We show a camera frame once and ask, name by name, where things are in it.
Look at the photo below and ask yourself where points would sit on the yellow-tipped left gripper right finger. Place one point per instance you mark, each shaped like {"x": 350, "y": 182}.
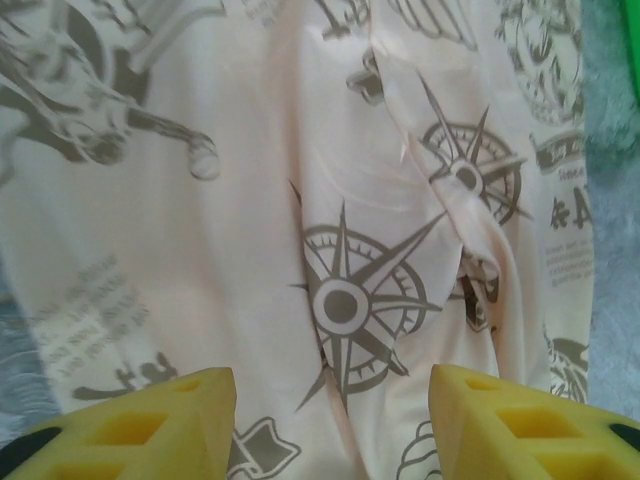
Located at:
{"x": 540, "y": 445}

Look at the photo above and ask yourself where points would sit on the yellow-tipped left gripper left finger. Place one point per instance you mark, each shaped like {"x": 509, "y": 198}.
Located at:
{"x": 110, "y": 440}

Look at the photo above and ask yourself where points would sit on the peach printed t-shirt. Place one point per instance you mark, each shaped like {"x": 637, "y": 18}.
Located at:
{"x": 225, "y": 200}

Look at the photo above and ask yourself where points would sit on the green plastic mesh basket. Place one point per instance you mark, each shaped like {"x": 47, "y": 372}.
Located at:
{"x": 632, "y": 40}

